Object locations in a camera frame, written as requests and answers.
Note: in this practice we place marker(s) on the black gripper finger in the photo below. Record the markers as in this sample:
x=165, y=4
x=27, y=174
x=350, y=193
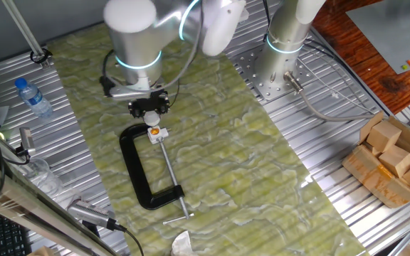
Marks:
x=164, y=109
x=136, y=112

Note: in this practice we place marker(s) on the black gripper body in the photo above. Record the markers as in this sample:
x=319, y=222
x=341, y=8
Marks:
x=151, y=101

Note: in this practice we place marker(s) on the black C-clamp with steel screw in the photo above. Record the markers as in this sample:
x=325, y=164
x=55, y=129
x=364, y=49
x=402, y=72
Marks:
x=132, y=167

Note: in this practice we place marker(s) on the green marble pattern mat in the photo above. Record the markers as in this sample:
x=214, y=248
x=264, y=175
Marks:
x=226, y=160

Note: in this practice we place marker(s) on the water bottle with blue cap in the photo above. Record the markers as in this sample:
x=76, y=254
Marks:
x=34, y=97

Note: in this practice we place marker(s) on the crumpled white tissue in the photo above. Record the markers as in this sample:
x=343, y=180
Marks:
x=182, y=245

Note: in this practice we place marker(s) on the slanted aluminium pole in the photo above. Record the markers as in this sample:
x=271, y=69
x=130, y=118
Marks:
x=23, y=32

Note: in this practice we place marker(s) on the small cardboard box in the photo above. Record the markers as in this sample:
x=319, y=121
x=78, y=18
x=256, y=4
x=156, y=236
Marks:
x=41, y=251

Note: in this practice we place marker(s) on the brown wooden table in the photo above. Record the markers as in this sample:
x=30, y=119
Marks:
x=368, y=71

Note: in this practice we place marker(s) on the small light wooden block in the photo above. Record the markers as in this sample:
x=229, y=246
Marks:
x=374, y=151

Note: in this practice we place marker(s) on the large cardboard box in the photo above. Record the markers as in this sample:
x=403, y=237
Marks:
x=372, y=177

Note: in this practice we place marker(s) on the grey flat board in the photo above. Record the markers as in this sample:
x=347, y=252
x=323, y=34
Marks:
x=393, y=32

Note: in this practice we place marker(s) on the small green piece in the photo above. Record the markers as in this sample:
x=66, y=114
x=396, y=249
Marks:
x=404, y=67

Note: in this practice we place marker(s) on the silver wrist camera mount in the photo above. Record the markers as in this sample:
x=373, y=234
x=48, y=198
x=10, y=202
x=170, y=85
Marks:
x=126, y=94

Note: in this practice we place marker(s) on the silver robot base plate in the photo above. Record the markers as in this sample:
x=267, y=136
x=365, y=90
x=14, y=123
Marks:
x=247, y=67

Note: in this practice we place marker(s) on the silver depth camera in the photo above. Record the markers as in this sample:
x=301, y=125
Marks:
x=91, y=213
x=25, y=137

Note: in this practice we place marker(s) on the aluminium frame beam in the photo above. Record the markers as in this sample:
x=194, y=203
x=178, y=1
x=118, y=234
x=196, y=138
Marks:
x=23, y=209

